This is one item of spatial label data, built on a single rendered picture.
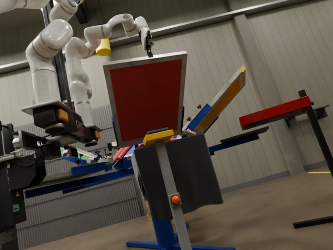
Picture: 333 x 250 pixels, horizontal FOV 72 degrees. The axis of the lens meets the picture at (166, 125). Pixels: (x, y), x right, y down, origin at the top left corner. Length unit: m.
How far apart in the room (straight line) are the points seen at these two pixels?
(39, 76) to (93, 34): 0.66
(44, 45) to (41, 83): 0.15
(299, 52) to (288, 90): 1.16
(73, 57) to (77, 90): 0.23
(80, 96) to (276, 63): 6.12
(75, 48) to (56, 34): 0.51
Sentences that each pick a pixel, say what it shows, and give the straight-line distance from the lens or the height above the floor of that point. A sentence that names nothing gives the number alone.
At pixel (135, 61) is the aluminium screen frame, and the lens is 1.58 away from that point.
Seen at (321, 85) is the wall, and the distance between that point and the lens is 7.35.
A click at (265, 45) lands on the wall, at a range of 7.17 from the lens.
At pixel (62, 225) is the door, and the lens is 6.24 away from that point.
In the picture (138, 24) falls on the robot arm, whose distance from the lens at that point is 1.59.
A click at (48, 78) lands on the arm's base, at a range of 1.06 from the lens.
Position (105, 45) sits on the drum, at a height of 4.20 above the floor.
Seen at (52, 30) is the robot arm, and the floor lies 1.44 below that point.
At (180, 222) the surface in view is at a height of 0.55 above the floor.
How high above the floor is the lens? 0.76
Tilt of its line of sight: 12 degrees up
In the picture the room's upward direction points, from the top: 15 degrees counter-clockwise
